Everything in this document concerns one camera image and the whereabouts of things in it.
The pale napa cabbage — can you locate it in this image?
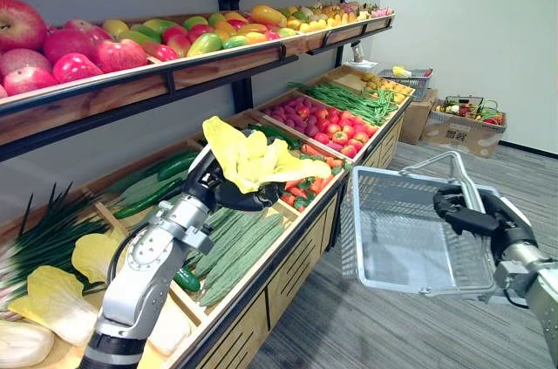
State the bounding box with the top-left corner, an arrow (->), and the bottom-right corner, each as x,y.
0,318 -> 56,369
147,297 -> 193,357

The green bean pile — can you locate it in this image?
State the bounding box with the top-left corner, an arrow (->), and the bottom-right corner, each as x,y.
287,80 -> 398,126

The yellow fruit pile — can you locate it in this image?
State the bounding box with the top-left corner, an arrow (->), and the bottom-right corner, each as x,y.
286,4 -> 371,34

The basket of mixed vegetables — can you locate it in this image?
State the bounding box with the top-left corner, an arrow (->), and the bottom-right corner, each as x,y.
434,95 -> 503,126

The wooden fruit shelf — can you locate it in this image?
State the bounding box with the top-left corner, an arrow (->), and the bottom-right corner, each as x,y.
0,10 -> 397,161

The large orange mango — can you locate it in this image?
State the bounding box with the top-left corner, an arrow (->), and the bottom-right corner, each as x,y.
249,4 -> 289,27

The carrot pile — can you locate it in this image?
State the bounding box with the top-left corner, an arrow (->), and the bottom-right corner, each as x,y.
278,143 -> 353,214

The pink dragon fruit pile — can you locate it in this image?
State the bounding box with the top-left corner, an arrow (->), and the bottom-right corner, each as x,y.
339,1 -> 396,19

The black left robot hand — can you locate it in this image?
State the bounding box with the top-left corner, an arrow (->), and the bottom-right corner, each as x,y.
186,137 -> 289,214

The large red apple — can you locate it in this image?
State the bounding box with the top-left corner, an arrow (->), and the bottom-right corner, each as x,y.
0,0 -> 48,54

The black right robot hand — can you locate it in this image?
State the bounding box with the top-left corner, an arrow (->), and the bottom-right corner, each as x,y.
432,184 -> 539,266

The green onion bunch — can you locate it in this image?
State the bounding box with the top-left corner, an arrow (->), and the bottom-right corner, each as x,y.
0,183 -> 111,303

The wooden vegetable display stand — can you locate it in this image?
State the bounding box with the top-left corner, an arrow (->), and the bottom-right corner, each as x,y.
0,64 -> 416,369

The grey shopping basket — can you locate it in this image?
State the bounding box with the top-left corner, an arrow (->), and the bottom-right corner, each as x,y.
377,66 -> 434,102
341,150 -> 503,301

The plastic bag roll holder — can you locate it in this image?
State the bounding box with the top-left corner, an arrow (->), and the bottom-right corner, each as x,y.
347,39 -> 379,70

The yellow potato pile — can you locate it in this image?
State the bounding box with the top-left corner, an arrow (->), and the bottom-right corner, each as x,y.
360,73 -> 414,105

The printed cardboard box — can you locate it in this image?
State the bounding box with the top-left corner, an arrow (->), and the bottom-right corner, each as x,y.
419,110 -> 507,159

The tomato pile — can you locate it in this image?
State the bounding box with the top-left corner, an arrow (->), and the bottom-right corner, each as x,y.
312,106 -> 379,160

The yellow napa cabbage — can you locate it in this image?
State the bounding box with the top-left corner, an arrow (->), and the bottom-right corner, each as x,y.
201,115 -> 333,195
7,265 -> 100,347
71,229 -> 128,284

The pink sweet potato pile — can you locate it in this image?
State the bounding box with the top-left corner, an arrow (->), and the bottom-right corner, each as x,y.
262,95 -> 324,138

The short dark green cucumber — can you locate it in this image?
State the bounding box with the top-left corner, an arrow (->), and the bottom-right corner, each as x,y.
174,266 -> 202,293

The green bitter gourd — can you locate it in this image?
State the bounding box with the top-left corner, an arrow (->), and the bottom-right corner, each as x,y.
199,222 -> 287,308
193,210 -> 282,279

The pale green loofah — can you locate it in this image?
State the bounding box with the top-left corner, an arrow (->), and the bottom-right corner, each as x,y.
108,170 -> 189,209

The plain cardboard box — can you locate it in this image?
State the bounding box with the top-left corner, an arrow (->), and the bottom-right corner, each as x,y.
399,88 -> 439,146

